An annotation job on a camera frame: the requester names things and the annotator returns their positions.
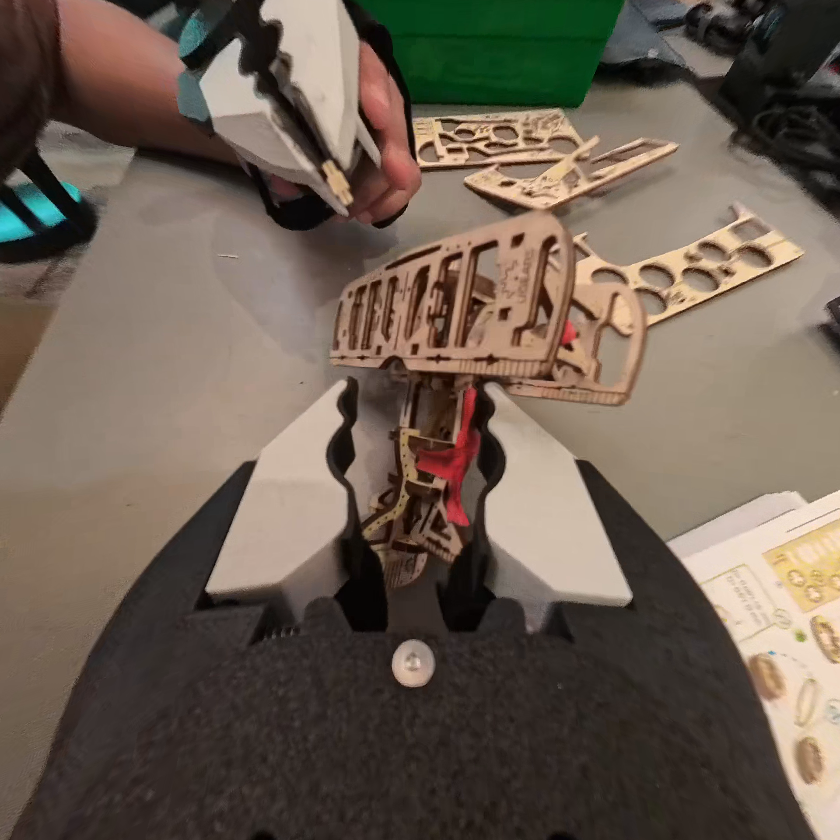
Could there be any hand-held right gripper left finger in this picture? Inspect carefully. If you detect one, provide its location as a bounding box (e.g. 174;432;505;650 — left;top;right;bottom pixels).
205;377;388;632

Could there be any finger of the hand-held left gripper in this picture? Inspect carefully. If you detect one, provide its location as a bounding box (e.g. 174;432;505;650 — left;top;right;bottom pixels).
261;0;383;175
197;39;352;217

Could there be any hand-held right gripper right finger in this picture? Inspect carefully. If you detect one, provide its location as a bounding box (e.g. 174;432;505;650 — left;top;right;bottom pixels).
445;381;634;633

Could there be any small wooden model part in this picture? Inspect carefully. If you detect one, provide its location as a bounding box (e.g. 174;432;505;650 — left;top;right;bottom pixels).
320;161;355;207

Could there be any wooden biplane model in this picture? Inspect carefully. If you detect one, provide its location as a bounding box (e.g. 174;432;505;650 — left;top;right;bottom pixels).
328;211;649;592

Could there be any person's left forearm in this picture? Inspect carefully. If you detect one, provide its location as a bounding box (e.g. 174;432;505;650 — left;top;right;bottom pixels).
0;0;263;181

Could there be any grey desk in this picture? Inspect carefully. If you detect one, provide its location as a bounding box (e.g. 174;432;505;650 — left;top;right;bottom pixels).
0;85;840;840

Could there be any person's left hand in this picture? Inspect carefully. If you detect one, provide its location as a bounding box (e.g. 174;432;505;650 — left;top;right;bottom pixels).
346;45;424;227

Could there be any wooden punched-out part sheet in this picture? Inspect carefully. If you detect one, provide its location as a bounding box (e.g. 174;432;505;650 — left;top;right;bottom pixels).
413;108;585;173
465;136;680;212

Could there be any green plastic bin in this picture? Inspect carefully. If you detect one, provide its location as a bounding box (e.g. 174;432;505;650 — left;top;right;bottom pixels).
357;0;626;110

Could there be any white instruction booklet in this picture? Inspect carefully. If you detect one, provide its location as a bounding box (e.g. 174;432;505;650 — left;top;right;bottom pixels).
666;489;840;840

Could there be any teal shoe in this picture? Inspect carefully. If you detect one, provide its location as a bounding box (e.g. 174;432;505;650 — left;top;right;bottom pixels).
0;180;99;265

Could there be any wooden sheet with round holes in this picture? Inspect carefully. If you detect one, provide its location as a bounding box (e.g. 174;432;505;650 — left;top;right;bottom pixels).
571;202;805;329

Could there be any dark equipment pile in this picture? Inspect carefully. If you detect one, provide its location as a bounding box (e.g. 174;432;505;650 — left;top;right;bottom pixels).
682;0;840;193

